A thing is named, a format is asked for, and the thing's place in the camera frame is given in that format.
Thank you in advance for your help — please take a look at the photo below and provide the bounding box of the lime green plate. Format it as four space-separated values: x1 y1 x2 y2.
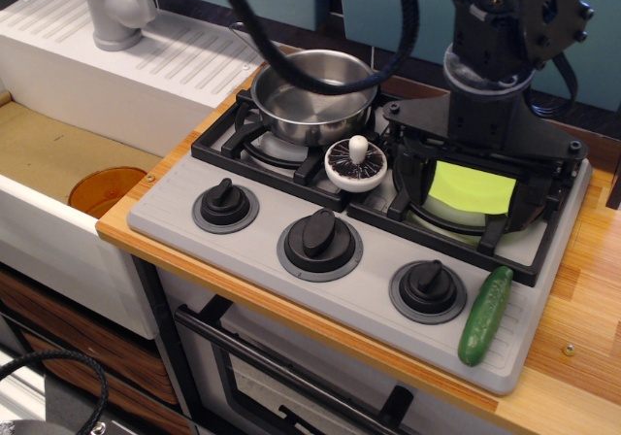
410 161 516 236

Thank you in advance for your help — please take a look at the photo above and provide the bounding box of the wooden drawer front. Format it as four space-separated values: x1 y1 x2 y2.
1 265 192 435

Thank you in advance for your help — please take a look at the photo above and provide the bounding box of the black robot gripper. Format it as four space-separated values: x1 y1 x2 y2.
382 92 588 233

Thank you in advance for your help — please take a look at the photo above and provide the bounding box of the stainless steel pot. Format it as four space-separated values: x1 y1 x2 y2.
250 50 378 147

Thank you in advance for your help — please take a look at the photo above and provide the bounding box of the black burner grate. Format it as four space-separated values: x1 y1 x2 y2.
346 128 586 288
191 89 410 219

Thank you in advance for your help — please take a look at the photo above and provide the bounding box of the grey toy stove top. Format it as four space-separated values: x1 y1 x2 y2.
125 92 594 397

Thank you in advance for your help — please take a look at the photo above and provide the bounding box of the white toy sink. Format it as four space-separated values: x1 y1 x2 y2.
1 0 260 339

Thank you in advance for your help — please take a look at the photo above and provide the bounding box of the black left burner grate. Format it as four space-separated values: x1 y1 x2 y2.
191 89 410 219

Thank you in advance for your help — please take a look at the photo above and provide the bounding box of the oven door with black handle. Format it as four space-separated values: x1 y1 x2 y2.
174 293 501 435

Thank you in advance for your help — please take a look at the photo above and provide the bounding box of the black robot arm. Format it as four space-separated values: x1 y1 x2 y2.
383 0 593 236

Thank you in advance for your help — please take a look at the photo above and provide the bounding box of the green toy pickle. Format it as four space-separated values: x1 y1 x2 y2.
457 266 514 367

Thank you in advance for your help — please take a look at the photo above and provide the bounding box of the black middle stove knob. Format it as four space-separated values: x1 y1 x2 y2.
277 209 364 283

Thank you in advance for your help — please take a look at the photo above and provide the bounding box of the black right stove knob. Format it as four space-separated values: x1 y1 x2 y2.
389 260 467 325

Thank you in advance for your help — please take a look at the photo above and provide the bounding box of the black stove knob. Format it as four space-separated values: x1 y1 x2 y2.
192 178 260 235
389 260 467 325
277 209 364 283

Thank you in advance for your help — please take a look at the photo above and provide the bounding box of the grey toy faucet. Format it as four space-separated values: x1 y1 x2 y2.
86 0 157 51

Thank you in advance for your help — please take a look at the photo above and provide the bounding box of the white toy mushroom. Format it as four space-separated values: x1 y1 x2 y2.
324 135 388 193

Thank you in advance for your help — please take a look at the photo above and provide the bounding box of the black cable bottom left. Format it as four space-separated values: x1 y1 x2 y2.
0 350 109 435

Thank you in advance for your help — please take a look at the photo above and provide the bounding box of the black left stove knob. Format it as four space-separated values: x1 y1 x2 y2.
192 178 260 235

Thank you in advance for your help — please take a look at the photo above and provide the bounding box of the black right burner grate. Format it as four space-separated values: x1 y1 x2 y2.
346 128 586 288

